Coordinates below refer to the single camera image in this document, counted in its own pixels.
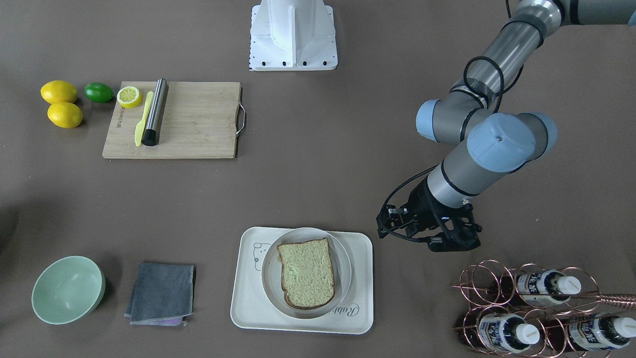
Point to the yellow lemon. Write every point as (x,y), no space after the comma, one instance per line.
(65,114)
(57,91)

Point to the cream rabbit tray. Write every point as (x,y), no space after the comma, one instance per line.
(251,308)

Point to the steel cylinder tool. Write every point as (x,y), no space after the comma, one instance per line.
(151,133)

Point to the grey folded cloth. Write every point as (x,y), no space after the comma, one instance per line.
(163,294)

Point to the wooden cutting board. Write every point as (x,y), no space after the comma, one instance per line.
(200,121)

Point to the copper wire bottle rack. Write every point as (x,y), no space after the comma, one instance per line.
(475,281)

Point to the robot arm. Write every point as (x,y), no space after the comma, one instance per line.
(488,143)

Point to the green lime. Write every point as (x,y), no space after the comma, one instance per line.
(98,92)

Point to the yellow plastic knife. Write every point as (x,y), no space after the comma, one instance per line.
(141,125)

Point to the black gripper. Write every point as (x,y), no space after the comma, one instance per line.
(421,208)

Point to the half lemon slice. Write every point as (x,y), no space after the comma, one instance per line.
(129,97)

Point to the tea bottle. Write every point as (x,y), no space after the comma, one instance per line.
(502,333)
(539,289)
(594,332)

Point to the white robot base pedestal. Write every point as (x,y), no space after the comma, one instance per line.
(292,35)

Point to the white round plate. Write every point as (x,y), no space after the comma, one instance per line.
(271,272)

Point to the green bowl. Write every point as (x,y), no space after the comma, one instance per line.
(67,290)

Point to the bread slice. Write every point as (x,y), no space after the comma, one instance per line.
(307,275)

